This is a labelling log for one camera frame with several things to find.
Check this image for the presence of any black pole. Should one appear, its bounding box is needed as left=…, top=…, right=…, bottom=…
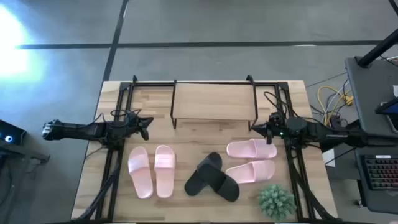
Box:
left=357, top=29, right=398, bottom=68

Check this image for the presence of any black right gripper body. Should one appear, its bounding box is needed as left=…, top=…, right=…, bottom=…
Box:
left=265, top=111, right=287, bottom=146

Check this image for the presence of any black metal station frame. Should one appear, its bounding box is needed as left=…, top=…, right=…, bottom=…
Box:
left=73, top=74, right=338, bottom=224

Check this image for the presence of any black box with blue light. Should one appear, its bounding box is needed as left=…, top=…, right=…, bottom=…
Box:
left=0, top=119, right=28, bottom=147

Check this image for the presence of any green artificial plant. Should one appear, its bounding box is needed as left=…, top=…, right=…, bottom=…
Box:
left=257, top=183, right=298, bottom=220

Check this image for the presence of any wooden shelf with black frame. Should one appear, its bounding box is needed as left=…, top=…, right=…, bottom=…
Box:
left=170, top=79, right=259, bottom=131

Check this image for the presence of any black tablet with blue screen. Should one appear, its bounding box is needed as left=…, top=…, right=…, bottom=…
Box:
left=374, top=97, right=398, bottom=133

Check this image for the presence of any white paper sheet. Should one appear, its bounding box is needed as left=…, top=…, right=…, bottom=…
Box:
left=322, top=148, right=337, bottom=168

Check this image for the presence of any pink slide sandal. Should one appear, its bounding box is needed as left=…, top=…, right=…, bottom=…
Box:
left=226, top=138, right=277, bottom=159
left=154, top=144, right=177, bottom=198
left=127, top=146, right=154, bottom=199
left=225, top=159, right=276, bottom=184

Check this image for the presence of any backlit black keyboard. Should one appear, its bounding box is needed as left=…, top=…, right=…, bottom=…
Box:
left=362, top=154, right=398, bottom=190

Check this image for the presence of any yellow cable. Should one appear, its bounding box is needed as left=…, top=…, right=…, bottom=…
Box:
left=317, top=85, right=354, bottom=126

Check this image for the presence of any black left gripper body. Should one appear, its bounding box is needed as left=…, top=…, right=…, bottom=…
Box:
left=123, top=109, right=150, bottom=141

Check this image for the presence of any black slide sandal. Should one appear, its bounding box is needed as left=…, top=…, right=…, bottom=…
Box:
left=184, top=151, right=223, bottom=197
left=197, top=161, right=241, bottom=202

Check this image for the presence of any grey desk top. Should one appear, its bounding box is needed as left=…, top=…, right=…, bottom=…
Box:
left=354, top=146, right=398, bottom=215
left=344, top=55, right=398, bottom=138

